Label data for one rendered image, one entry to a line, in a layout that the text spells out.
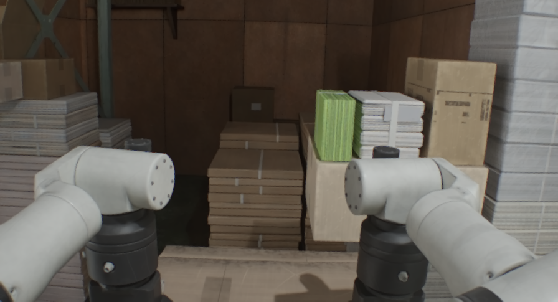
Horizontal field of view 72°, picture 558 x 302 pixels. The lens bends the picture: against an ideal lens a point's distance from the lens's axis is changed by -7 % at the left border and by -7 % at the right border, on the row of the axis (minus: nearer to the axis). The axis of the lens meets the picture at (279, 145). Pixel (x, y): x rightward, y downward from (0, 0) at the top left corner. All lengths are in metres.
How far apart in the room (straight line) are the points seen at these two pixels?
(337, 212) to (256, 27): 3.84
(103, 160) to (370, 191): 0.30
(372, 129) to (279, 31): 3.76
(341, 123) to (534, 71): 0.49
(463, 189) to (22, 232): 0.41
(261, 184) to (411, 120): 1.32
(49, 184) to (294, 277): 0.49
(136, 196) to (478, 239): 0.34
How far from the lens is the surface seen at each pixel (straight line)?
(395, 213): 0.48
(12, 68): 2.16
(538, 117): 1.16
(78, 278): 2.44
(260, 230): 2.32
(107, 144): 2.58
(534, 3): 1.13
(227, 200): 2.26
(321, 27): 4.75
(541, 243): 1.29
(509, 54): 1.14
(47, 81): 2.19
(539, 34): 1.14
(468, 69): 1.08
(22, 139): 2.29
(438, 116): 1.06
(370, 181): 0.46
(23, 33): 3.32
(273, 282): 0.78
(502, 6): 1.21
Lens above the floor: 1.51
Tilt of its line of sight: 13 degrees down
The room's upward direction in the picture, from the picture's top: 2 degrees clockwise
